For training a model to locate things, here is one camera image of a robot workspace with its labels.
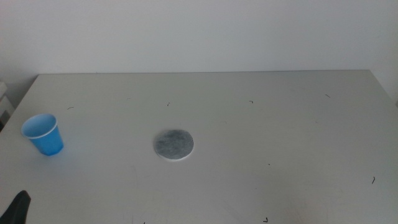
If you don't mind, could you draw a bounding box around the blue plastic cup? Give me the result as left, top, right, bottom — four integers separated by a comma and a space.
21, 113, 65, 157

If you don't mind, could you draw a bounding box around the grey round cup mat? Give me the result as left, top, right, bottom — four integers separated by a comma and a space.
153, 128, 195, 161

